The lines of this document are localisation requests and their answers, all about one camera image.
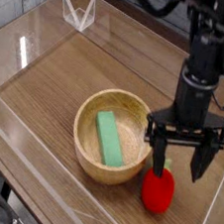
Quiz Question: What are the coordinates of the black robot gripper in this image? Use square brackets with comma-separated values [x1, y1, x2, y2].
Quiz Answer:
[145, 67, 224, 182]

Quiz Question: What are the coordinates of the red plush strawberry fruit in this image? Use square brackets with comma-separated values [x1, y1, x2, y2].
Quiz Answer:
[141, 159, 175, 214]

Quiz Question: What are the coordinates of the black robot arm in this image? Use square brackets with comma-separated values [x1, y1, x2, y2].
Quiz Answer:
[138, 0, 224, 180]

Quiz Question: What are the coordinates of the round wooden bowl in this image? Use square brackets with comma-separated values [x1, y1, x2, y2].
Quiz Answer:
[73, 88, 151, 185]

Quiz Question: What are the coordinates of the green rectangular block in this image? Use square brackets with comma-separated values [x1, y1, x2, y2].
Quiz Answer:
[96, 111, 123, 168]

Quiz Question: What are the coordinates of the clear acrylic tray wall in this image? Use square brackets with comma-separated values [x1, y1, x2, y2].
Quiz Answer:
[0, 0, 224, 224]

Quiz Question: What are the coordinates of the clear acrylic corner bracket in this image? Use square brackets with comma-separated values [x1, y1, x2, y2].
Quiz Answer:
[62, 0, 96, 32]

